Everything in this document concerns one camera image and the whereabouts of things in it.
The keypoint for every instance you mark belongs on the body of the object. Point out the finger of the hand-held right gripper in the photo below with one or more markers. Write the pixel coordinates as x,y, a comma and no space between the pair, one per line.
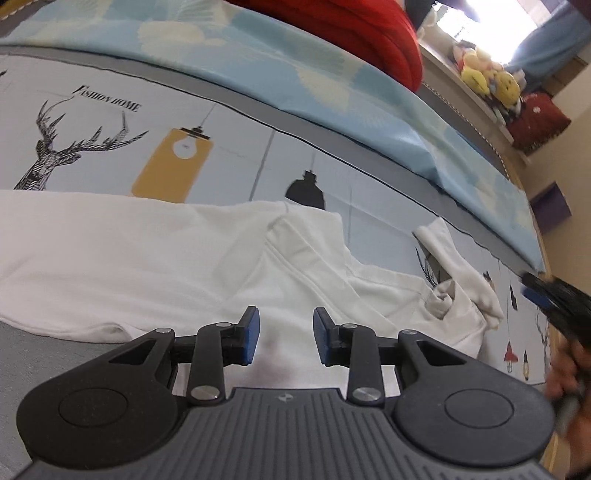
563,288
535,295

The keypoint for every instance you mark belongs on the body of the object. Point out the white garment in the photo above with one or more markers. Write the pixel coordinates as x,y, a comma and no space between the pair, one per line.
161,258

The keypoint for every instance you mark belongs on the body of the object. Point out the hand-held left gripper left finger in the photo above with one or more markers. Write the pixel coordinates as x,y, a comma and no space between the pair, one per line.
251,334

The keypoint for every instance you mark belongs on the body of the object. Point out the blue curtain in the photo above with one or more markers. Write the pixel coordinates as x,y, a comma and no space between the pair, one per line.
554,32

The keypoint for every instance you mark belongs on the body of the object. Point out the dark red cushion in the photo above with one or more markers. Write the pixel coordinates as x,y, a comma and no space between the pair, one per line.
540,120

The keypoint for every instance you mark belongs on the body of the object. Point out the yellow plush toy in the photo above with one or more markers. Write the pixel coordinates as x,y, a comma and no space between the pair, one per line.
507,87
475,77

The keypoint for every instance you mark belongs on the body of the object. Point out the white ledge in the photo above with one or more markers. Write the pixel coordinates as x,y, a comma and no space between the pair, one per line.
457,92

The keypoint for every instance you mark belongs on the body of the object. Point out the purple box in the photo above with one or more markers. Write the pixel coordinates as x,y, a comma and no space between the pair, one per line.
551,205

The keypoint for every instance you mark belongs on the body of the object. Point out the light blue quilt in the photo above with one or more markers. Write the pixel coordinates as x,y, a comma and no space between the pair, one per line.
300,78

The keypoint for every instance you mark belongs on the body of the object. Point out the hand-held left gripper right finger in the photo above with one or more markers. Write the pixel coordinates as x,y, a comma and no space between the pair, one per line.
322,337

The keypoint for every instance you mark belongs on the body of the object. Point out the person's right hand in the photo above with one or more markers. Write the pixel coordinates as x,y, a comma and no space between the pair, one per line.
570,369

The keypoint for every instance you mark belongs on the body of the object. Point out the pale plush toy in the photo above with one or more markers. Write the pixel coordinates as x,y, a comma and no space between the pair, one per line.
467,53

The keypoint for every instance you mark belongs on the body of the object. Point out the red blanket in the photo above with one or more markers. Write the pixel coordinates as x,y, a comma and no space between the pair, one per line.
369,27

